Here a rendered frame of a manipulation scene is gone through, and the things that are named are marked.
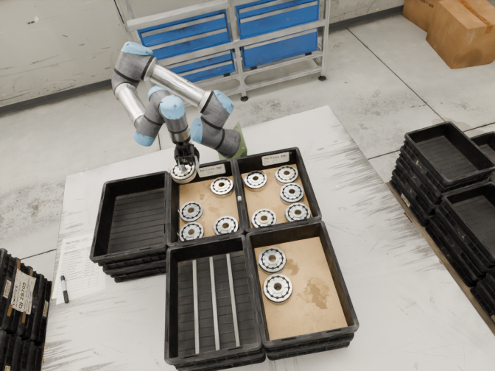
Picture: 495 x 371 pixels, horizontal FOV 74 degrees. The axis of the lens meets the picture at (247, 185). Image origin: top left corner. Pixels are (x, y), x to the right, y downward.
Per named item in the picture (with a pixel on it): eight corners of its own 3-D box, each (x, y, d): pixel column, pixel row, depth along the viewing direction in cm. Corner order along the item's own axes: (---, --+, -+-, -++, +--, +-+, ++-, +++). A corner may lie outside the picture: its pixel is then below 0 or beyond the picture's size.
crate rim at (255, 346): (168, 249, 125) (166, 246, 123) (245, 235, 125) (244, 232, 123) (166, 366, 99) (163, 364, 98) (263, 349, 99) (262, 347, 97)
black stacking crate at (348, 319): (249, 248, 132) (245, 234, 123) (321, 235, 132) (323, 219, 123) (266, 355, 107) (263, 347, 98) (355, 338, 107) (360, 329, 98)
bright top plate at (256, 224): (249, 213, 137) (249, 211, 137) (272, 207, 138) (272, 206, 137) (255, 232, 131) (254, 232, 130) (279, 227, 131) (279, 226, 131)
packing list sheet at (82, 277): (59, 241, 159) (58, 240, 159) (106, 227, 161) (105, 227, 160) (51, 305, 138) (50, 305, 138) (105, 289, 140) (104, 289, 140)
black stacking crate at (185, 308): (176, 261, 132) (167, 248, 123) (247, 248, 132) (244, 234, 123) (175, 371, 107) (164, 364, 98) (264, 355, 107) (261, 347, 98)
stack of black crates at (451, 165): (387, 182, 226) (404, 133, 191) (426, 170, 228) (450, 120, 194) (421, 228, 201) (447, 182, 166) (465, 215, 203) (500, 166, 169)
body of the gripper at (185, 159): (177, 169, 126) (169, 146, 117) (177, 154, 132) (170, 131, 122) (197, 166, 126) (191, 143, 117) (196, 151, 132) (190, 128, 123)
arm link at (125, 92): (102, 87, 149) (130, 144, 118) (110, 65, 145) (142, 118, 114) (126, 96, 157) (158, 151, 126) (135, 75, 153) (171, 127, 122)
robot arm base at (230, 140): (220, 149, 177) (205, 143, 172) (234, 126, 172) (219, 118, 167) (229, 163, 166) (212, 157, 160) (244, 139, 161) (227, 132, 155)
